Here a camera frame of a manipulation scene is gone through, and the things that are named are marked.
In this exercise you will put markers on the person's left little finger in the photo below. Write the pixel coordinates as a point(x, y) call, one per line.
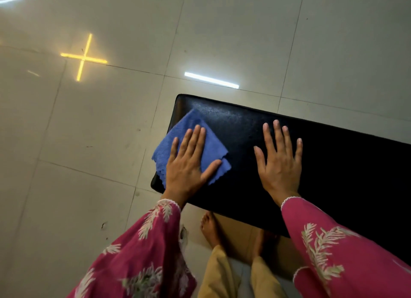
point(173, 149)

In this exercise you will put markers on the person's right forearm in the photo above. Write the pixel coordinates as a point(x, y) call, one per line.
point(346, 252)

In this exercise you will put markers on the person's left leg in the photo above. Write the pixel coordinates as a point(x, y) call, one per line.
point(218, 275)

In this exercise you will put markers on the person's right little finger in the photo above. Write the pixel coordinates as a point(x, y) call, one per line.
point(298, 150)

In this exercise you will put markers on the person's right hand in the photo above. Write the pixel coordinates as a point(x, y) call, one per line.
point(281, 175)

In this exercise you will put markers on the person's right leg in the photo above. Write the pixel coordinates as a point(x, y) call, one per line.
point(266, 280)

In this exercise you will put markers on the person's right thumb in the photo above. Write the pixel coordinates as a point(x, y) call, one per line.
point(259, 159)

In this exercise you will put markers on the person's left middle finger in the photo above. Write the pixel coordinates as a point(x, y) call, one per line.
point(193, 141)

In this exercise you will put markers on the person's left thumb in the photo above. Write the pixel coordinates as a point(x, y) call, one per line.
point(212, 170)

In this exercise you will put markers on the person's leg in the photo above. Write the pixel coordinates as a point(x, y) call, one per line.
point(218, 275)
point(266, 280)

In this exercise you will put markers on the blue microfibre cloth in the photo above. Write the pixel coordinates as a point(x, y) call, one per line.
point(212, 146)

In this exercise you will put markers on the person's right middle finger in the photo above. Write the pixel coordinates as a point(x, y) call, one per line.
point(278, 135)

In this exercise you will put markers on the person's left hand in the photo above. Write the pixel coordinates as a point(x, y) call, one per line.
point(183, 174)

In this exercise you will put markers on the person's left foot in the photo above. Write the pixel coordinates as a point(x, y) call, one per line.
point(212, 228)

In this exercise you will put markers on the person's left forearm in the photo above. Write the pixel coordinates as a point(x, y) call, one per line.
point(144, 249)

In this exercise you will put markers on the black padded bench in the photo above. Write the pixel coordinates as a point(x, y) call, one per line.
point(337, 166)

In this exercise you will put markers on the person's foot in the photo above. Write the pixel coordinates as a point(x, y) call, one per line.
point(261, 243)
point(212, 228)

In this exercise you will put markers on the person's right foot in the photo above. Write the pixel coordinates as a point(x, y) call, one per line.
point(261, 243)

